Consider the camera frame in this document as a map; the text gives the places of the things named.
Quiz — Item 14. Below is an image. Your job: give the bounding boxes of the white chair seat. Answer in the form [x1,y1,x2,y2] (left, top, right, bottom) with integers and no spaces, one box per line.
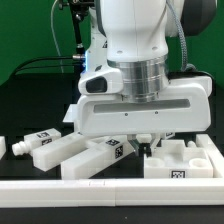
[144,140,213,179]

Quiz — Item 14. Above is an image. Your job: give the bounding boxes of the black cables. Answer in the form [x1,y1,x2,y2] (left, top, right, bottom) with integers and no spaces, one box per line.
[9,54,86,79]

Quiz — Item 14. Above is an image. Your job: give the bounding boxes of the white block at left edge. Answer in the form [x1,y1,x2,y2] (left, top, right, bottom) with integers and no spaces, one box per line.
[0,136,6,160]

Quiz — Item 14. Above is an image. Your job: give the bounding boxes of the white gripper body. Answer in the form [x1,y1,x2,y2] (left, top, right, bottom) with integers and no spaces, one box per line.
[74,66,212,136]

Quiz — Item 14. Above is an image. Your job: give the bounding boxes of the white small tagged cube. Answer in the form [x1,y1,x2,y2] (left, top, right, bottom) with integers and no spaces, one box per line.
[160,132,175,140]

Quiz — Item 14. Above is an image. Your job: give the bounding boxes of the white long back beam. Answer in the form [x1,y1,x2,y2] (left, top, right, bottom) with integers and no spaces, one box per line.
[32,133,92,172]

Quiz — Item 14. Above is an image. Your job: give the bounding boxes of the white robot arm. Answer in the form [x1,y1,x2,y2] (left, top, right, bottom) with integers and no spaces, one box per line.
[76,0,217,136]

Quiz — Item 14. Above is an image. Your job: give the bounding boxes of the white marker tag board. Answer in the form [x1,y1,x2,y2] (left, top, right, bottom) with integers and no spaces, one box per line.
[63,104,77,123]

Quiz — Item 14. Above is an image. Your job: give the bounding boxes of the white long front beam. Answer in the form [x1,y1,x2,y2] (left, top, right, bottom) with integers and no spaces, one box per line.
[61,135,133,180]

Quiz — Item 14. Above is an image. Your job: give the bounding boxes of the white long beam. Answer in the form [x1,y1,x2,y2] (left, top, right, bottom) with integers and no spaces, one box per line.
[61,135,133,180]
[32,133,92,172]

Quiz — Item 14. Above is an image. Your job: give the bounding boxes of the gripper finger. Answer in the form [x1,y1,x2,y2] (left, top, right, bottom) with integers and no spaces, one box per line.
[127,135,139,156]
[145,133,161,157]

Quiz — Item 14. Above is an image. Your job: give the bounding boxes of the white L-shaped fence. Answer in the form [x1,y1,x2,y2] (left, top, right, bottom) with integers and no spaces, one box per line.
[0,134,224,208]

